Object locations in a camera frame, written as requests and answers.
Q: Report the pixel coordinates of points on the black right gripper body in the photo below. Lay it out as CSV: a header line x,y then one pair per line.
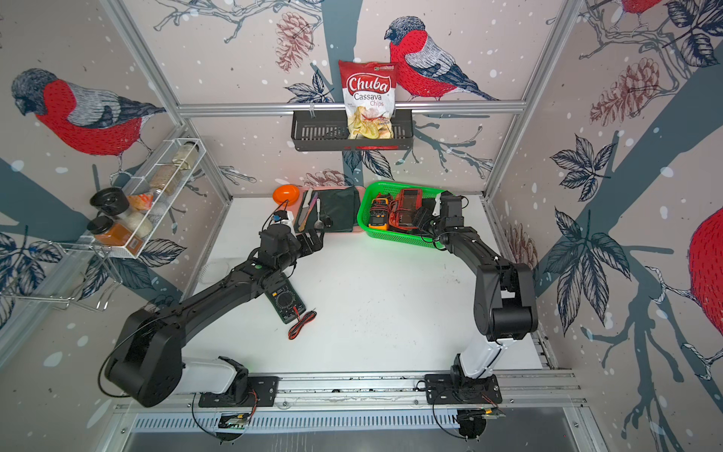
x,y
427,222

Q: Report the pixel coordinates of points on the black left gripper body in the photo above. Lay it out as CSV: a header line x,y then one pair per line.
x,y
297,249

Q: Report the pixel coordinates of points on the red taped multimeter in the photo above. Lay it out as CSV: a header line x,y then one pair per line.
x,y
407,203

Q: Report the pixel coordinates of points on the green-edged black multimeter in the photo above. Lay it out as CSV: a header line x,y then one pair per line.
x,y
286,301

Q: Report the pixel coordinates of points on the yellow multimeter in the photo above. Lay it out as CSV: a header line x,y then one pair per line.
x,y
380,212

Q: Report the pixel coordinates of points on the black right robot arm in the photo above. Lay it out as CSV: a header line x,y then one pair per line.
x,y
504,302

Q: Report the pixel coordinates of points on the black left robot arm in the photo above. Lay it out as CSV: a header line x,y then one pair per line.
x,y
147,362

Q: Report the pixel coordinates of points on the green plastic basket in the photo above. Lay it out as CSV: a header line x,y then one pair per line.
x,y
411,237

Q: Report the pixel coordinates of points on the orange bowl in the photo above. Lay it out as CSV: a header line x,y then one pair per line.
x,y
286,194

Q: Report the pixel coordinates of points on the clear plastic cup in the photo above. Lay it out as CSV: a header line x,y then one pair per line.
x,y
214,272

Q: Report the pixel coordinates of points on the loose red black leads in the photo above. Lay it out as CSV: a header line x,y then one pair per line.
x,y
301,322

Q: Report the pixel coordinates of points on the dark green cloth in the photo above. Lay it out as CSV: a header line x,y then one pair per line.
x,y
339,209

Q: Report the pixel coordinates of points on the pink cutting board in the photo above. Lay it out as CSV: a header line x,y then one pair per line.
x,y
284,213

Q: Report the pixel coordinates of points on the chuba cassava chips bag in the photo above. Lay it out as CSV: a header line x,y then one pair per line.
x,y
369,97

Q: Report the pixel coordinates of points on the black-lid spice jar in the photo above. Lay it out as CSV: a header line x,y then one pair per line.
x,y
110,201

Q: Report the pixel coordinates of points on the amber spice jar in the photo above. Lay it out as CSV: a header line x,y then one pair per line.
x,y
111,233

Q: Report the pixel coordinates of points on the gold-handled knife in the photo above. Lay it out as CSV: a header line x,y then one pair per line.
x,y
306,209

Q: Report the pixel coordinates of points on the white-handled spoon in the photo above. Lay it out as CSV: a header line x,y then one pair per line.
x,y
319,217

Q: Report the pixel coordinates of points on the black wall basket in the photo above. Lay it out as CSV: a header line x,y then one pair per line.
x,y
326,131

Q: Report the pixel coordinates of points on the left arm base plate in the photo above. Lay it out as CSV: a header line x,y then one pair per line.
x,y
259,392

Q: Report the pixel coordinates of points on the white wire spice rack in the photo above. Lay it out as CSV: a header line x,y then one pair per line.
x,y
152,192

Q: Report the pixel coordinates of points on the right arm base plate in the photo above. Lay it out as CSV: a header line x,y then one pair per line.
x,y
441,390

